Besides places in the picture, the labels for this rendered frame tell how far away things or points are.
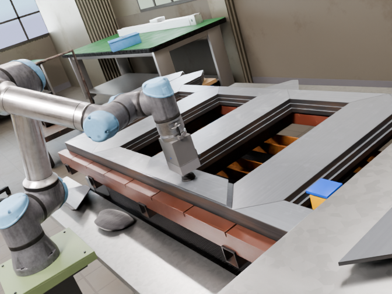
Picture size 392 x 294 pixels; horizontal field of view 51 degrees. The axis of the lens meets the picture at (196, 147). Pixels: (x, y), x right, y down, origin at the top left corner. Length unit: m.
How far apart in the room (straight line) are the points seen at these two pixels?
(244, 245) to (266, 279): 0.46
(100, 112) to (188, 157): 0.28
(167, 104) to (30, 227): 0.62
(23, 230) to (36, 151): 0.25
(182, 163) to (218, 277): 0.32
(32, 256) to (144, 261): 0.36
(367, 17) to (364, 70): 0.48
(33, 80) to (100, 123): 0.40
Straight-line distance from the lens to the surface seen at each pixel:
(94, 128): 1.02
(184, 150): 1.13
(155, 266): 1.26
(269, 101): 1.69
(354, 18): 3.87
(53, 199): 1.49
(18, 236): 1.42
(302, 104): 1.62
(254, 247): 0.96
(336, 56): 4.09
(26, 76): 1.34
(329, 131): 1.31
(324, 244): 0.57
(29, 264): 1.45
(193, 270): 1.19
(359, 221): 0.61
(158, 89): 1.08
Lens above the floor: 1.41
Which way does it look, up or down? 22 degrees down
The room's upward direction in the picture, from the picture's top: 18 degrees counter-clockwise
